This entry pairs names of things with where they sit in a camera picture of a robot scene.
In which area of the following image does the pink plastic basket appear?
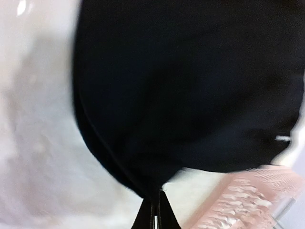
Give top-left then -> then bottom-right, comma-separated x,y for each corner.
183,166 -> 305,229

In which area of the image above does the black t-shirt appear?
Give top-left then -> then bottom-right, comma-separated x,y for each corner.
72,0 -> 305,199

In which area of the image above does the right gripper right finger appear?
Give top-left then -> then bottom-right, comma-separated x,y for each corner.
156,191 -> 181,229

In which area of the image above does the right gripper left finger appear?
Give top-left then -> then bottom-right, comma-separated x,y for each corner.
133,198 -> 155,229

